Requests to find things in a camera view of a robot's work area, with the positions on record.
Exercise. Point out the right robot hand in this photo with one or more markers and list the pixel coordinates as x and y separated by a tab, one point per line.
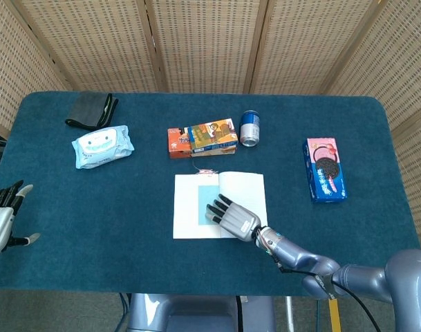
239	221

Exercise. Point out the light blue paper bookmark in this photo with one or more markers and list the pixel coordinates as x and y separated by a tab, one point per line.
206	195

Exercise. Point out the open lined notebook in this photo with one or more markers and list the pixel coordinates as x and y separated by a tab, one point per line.
186	207

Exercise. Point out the blue and yellow snack box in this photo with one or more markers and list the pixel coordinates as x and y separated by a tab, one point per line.
212	135

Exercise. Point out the blue soda can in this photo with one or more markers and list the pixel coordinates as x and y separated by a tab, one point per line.
250	129

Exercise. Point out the dark blue table mat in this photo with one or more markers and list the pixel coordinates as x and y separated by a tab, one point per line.
92	224

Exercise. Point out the orange cardboard box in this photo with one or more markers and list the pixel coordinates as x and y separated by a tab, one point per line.
177	145

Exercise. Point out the blue pink cookie box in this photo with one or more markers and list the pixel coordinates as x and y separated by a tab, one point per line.
326	173

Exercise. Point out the grey blue robot torso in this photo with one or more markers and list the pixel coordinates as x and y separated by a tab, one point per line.
196	314

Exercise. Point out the white pole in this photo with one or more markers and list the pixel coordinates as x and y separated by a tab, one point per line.
290	313

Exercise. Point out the light blue wet wipes pack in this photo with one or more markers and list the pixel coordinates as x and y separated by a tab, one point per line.
101	147

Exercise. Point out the folded dark grey cloth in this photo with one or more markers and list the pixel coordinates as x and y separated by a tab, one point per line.
87	109

